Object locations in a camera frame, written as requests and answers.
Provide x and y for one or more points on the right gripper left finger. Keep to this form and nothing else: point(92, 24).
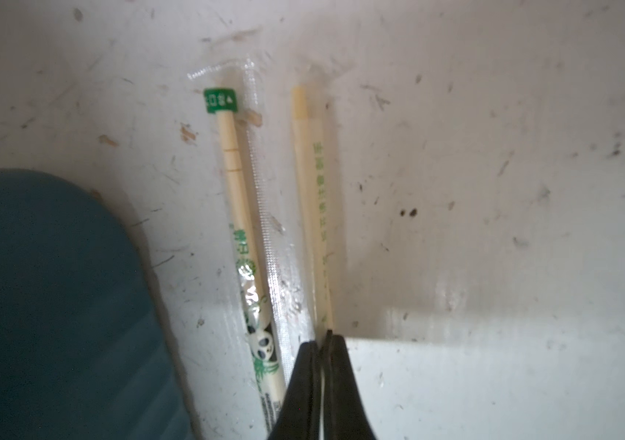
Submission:
point(299, 418)

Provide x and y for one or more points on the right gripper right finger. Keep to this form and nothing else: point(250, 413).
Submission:
point(343, 412)

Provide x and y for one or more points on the teal plastic storage box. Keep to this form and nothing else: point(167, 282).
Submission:
point(82, 355)

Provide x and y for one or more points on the chopsticks pair plain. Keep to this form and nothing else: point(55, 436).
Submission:
point(309, 153)

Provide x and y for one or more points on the chopsticks pair panda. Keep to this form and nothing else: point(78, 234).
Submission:
point(223, 84)

